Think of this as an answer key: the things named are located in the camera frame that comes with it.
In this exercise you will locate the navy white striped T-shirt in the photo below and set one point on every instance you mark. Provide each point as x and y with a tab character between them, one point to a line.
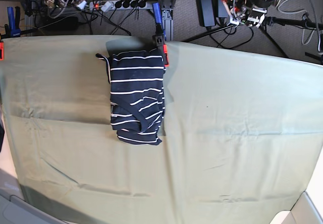
136	95

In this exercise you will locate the blue orange bar clamp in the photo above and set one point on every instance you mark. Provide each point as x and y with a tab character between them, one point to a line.
160	35

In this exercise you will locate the light green table cloth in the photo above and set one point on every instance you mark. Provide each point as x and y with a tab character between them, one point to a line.
240	139

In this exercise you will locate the black power adapter left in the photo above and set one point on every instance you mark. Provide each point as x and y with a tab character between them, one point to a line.
205	13

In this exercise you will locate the white power strip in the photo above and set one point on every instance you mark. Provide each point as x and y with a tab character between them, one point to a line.
118	5

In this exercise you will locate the blue clamp at left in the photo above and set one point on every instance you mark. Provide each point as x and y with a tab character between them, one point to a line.
12	29

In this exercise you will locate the orange clamp pad at left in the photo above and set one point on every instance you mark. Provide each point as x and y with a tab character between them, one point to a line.
1	51

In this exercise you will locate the aluminium frame post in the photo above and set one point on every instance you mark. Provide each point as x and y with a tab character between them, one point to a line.
167	12

